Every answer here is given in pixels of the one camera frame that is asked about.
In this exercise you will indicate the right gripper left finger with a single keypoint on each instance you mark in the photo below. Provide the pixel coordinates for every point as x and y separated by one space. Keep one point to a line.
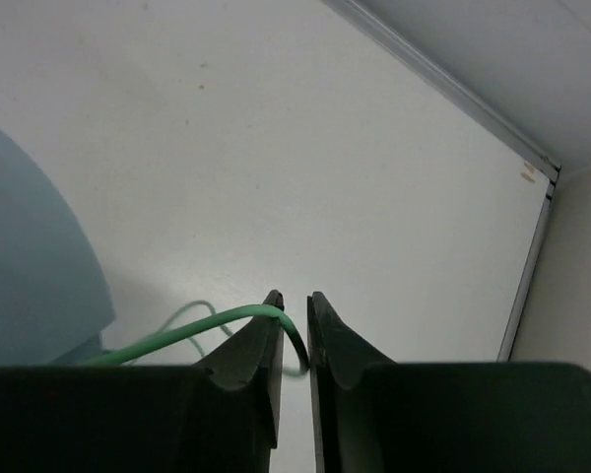
218 415

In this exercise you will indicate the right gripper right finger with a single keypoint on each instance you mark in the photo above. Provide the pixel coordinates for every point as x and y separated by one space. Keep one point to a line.
372 414

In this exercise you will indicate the blue headphones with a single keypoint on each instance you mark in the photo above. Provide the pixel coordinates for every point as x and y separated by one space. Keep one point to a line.
54 299

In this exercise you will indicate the aluminium table frame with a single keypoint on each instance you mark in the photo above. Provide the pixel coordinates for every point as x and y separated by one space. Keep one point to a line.
431 69

